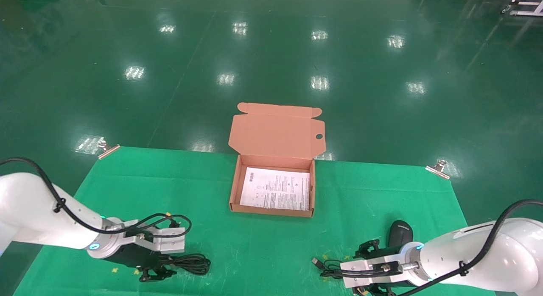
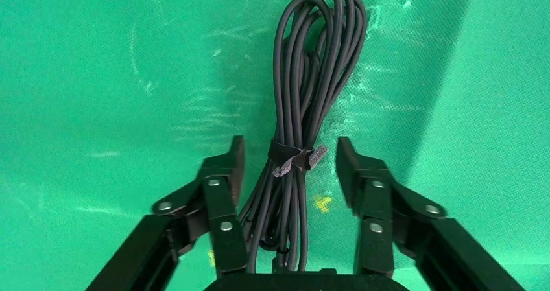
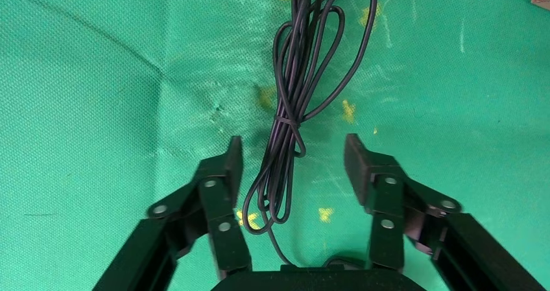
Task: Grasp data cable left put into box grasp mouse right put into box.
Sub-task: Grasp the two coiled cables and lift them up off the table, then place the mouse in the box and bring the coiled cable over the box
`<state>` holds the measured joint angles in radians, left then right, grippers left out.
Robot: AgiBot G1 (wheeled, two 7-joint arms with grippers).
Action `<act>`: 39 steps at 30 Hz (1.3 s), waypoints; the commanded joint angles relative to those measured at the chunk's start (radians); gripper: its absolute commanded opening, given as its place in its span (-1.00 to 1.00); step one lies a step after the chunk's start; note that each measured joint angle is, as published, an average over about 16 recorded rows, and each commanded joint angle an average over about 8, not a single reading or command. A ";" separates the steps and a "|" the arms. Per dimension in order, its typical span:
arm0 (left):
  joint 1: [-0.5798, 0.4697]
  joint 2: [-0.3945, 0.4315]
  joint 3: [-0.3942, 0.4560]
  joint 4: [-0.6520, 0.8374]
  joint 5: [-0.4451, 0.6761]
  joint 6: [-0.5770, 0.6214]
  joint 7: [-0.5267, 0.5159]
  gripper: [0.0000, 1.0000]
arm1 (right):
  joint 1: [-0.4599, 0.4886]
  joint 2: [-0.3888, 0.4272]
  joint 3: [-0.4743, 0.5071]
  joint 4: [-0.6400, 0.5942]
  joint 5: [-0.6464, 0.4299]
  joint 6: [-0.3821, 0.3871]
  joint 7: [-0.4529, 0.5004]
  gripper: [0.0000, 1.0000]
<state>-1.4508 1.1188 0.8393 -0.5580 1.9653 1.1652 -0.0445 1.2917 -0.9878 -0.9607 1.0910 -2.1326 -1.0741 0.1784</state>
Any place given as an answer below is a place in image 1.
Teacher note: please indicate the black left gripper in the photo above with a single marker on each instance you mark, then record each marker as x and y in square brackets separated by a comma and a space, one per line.
[131, 257]

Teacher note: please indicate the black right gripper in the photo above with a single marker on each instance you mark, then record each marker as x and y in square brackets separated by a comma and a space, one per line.
[392, 252]

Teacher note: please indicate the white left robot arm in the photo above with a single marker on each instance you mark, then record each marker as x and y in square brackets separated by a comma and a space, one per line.
[29, 215]

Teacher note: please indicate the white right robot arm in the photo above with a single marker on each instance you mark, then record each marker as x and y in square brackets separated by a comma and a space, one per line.
[488, 258]

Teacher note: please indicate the open brown cardboard box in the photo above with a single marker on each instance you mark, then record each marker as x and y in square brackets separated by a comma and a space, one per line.
[275, 130]

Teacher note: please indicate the green table cloth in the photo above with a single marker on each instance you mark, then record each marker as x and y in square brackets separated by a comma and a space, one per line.
[360, 194]

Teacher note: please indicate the silver metal binder clip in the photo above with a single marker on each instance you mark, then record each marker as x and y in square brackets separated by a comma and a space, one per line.
[108, 149]
[437, 169]

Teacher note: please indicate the white printed paper sheet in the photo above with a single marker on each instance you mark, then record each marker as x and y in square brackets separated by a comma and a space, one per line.
[275, 190]

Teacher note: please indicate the white workshop table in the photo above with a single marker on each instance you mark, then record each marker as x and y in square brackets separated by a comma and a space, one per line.
[526, 13]

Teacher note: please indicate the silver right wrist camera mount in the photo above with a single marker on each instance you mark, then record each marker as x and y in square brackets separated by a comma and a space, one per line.
[360, 272]

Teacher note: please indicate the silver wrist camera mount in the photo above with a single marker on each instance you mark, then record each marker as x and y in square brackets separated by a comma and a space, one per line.
[360, 272]
[169, 241]

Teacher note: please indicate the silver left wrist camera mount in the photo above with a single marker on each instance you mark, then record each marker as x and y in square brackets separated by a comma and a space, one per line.
[169, 241]

